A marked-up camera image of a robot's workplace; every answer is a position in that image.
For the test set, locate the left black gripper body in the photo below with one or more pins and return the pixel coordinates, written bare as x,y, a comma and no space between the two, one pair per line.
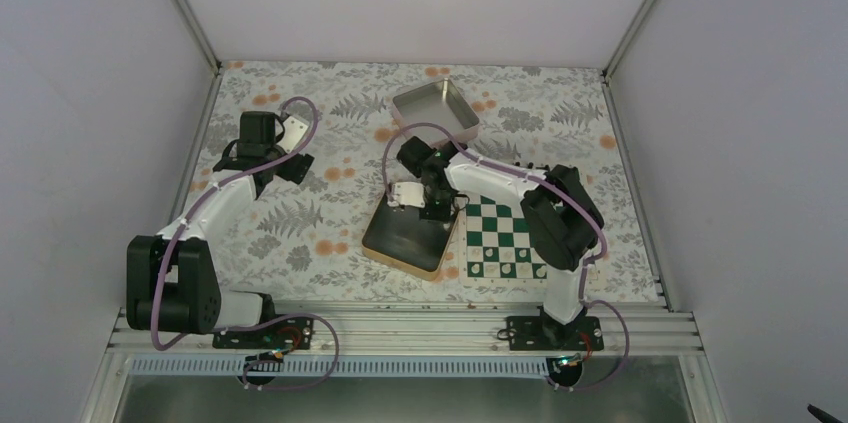
289,171

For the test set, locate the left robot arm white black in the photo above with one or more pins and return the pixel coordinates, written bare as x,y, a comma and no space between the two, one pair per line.
172,285

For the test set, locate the right aluminium frame post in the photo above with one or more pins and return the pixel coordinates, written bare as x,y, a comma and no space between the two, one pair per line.
631,33

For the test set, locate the gold square tin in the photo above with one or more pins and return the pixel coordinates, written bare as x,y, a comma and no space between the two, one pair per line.
396,237

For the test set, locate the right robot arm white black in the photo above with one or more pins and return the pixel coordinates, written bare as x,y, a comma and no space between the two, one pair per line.
565,226

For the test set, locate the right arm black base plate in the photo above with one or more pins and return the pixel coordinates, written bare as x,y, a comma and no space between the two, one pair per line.
539,333

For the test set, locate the black chess pieces row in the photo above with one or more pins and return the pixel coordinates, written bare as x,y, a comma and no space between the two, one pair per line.
529,165

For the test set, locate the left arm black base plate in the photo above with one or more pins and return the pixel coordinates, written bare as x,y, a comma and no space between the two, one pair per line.
291,333

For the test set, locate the green white chess board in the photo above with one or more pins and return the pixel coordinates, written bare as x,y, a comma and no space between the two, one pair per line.
488,224

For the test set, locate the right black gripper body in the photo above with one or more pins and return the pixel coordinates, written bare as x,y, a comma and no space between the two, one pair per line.
443,209

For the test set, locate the white chess pieces group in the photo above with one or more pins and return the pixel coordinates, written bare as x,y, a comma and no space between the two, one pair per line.
506,263

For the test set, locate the left wrist camera silver plate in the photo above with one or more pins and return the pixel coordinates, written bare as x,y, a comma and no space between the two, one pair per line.
294,132

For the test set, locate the aluminium frame post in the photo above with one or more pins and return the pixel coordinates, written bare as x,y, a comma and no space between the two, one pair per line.
631,33
198,34

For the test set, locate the left aluminium frame post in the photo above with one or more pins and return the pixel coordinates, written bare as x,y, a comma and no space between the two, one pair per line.
198,34

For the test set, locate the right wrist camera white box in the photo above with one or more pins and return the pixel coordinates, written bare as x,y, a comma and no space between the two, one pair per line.
406,194

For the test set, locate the pink square tin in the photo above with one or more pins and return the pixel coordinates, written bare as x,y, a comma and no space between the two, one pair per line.
438,101

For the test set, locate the aluminium mounting rail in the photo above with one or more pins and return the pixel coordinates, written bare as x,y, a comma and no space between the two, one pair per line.
412,342

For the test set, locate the floral table mat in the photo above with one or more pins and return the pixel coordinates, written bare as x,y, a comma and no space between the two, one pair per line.
303,242

